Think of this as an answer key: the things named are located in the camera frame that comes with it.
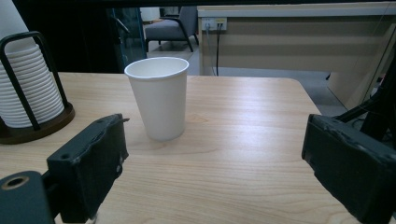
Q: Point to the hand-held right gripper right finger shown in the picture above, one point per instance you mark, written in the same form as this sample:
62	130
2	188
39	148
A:
351	168

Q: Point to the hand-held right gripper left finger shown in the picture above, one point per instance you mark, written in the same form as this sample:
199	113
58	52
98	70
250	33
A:
87	165

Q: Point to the dark wooden cup holder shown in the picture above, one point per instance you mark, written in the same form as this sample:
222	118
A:
46	130

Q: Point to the stack of white paper cups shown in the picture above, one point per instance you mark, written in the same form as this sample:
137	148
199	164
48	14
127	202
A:
37	93

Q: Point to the single white paper cup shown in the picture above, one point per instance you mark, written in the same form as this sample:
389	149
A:
158	102

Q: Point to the black metal stand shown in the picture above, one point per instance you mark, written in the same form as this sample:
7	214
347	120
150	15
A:
379	118

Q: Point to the dark cabinet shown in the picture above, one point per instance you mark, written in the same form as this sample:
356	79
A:
77	37

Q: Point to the glass door panel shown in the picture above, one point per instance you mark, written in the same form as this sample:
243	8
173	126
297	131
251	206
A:
134	40

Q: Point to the beige office partition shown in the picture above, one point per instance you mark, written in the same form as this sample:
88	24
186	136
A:
295	46

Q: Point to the grey armchair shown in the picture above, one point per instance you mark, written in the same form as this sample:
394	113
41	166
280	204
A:
165	29

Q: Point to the white wall outlet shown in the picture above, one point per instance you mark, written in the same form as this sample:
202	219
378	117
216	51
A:
213	21

